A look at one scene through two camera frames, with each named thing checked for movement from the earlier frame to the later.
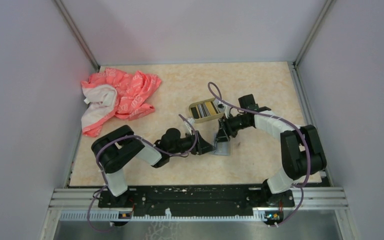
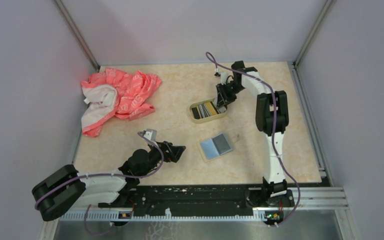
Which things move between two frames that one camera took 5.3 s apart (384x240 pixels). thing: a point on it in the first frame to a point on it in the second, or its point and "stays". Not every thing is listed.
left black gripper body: (197, 148) to (168, 156)
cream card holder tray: (206, 110) stays
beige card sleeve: (221, 148) to (204, 155)
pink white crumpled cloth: (113, 93) stays
